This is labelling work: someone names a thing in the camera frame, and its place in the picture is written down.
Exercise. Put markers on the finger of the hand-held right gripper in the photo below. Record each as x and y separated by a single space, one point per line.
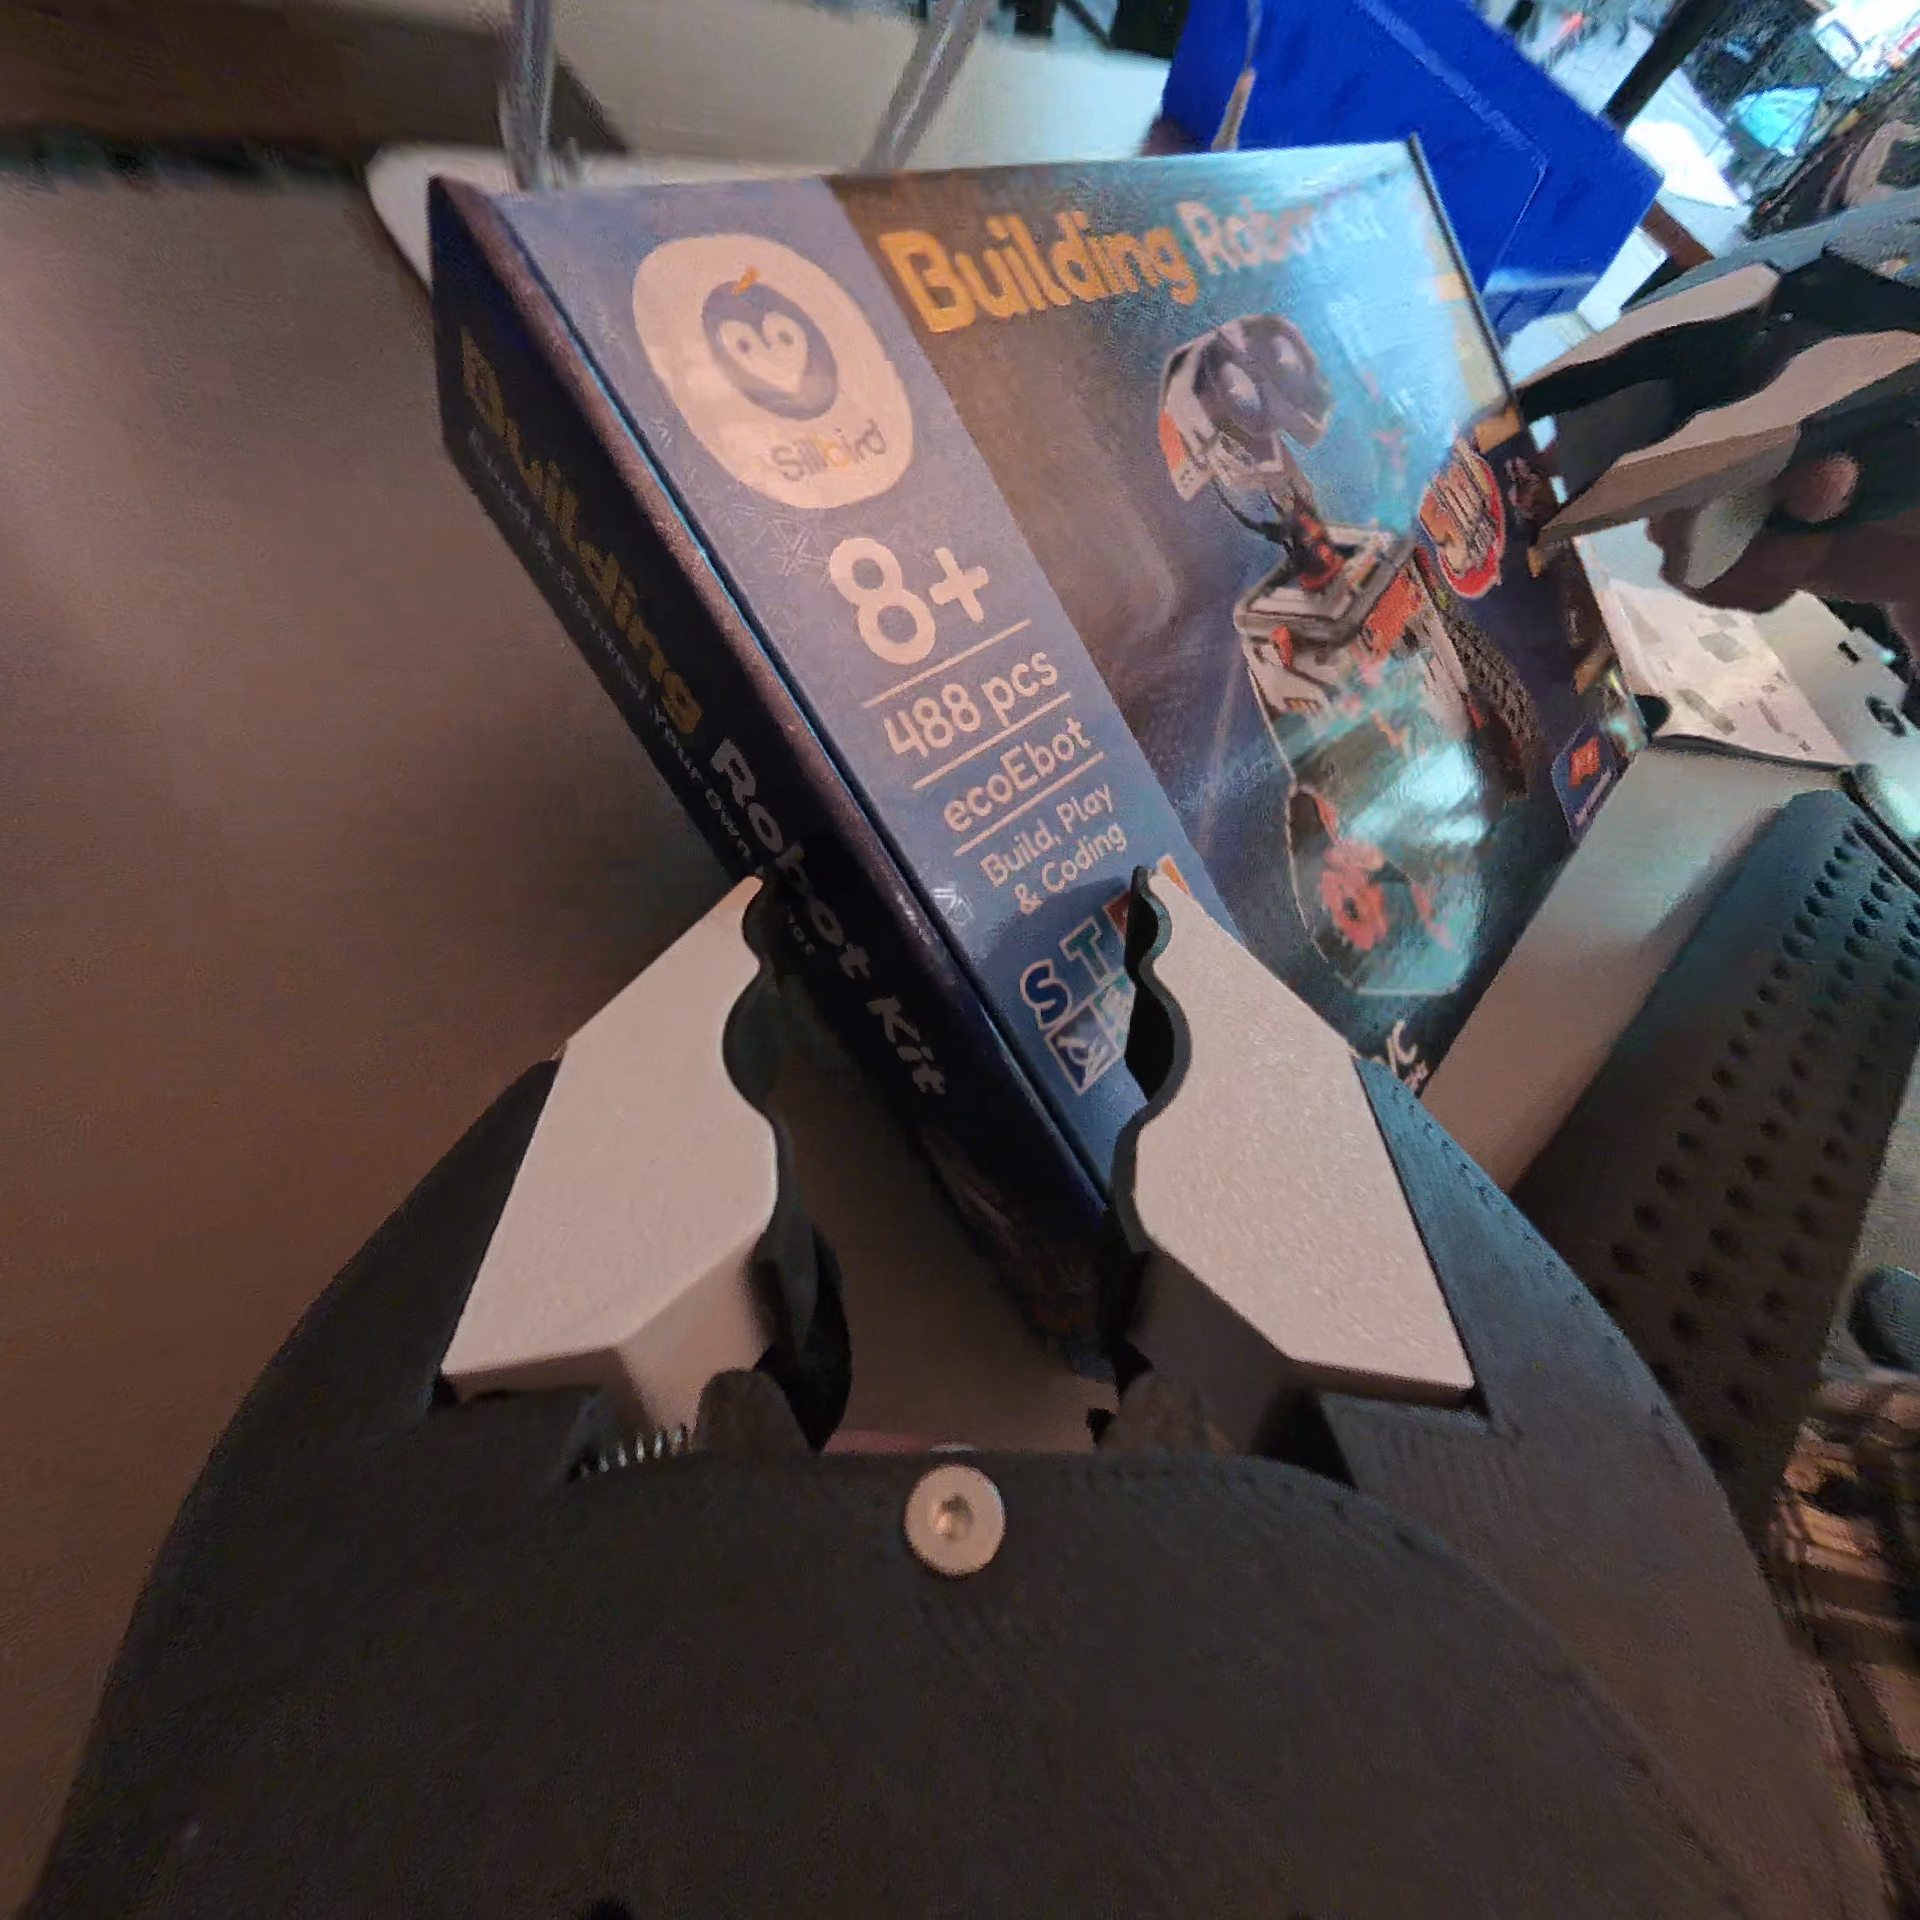
1680 323
1724 434

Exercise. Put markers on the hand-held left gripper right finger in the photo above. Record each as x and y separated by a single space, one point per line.
1290 1201

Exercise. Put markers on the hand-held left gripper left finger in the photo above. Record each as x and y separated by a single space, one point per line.
599 1201

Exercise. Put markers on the white instruction booklet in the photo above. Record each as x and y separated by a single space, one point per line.
1724 675

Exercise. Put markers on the blue plastic bin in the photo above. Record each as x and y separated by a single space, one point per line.
1424 119

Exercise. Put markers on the blue cardboard kit box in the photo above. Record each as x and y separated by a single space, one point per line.
1049 523

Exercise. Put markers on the white desk stand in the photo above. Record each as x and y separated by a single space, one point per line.
411 187

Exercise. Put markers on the person's right hand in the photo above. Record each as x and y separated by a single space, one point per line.
1823 487

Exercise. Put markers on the black perforated chair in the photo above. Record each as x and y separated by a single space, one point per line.
1724 1126

